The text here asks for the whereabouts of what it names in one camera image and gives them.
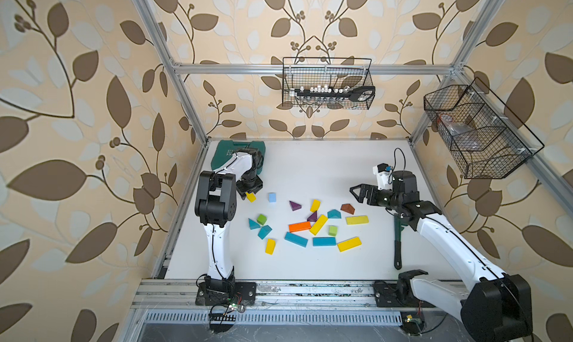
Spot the teal triangle block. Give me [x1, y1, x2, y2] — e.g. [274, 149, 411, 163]
[249, 219, 261, 230]

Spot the yellow long block bottom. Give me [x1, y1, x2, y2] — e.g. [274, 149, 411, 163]
[337, 237, 362, 252]

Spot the yellow small block bottom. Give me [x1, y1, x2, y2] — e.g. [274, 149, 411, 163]
[265, 238, 277, 255]

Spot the yellow small block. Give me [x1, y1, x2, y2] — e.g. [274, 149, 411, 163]
[265, 238, 277, 255]
[310, 200, 321, 212]

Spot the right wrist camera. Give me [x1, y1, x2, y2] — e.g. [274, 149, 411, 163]
[373, 163, 393, 191]

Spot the black wire basket right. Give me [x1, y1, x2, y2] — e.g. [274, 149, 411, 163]
[424, 76, 545, 179]

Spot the black wire basket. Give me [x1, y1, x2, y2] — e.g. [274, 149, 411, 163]
[281, 56, 375, 112]
[424, 76, 545, 179]

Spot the aluminium rail front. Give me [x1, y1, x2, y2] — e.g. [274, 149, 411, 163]
[130, 278, 471, 312]

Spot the long yellow block diagonal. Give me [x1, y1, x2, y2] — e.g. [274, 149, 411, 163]
[309, 215, 328, 236]

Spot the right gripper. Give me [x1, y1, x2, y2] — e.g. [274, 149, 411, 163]
[351, 183, 401, 212]

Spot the brown house-shaped block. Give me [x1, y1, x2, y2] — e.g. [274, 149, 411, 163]
[340, 203, 355, 215]

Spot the socket bit holder strip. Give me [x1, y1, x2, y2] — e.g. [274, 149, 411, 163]
[286, 86, 376, 103]

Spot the teal house-shaped block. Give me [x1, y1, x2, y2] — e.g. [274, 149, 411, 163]
[327, 209, 342, 219]

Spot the black wire basket back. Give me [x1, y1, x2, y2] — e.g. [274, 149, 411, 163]
[281, 56, 375, 112]

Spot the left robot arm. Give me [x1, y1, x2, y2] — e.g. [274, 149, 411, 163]
[194, 148, 264, 280]

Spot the dark purple triangle block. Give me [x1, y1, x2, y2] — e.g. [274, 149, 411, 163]
[307, 212, 318, 223]

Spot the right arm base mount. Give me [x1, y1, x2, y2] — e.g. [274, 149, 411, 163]
[372, 269, 434, 309]

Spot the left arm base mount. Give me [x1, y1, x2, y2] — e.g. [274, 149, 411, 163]
[195, 276, 257, 306]

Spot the teal wedge block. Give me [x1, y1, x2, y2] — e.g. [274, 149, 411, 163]
[258, 226, 272, 240]

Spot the yellow small block centre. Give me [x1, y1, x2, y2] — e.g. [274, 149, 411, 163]
[310, 200, 321, 212]

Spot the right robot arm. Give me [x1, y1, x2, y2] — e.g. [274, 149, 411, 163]
[349, 165, 533, 341]

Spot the green handled tool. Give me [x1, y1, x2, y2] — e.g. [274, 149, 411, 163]
[394, 215, 407, 270]

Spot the orange rectangular block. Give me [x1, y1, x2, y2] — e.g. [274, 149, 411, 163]
[289, 221, 313, 233]

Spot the green plastic tool case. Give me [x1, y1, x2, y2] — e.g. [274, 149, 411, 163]
[210, 140, 266, 170]

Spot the clear plastic bag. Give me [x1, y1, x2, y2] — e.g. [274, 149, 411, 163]
[439, 114, 480, 151]

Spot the light green cube centre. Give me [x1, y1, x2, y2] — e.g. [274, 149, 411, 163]
[328, 226, 338, 237]

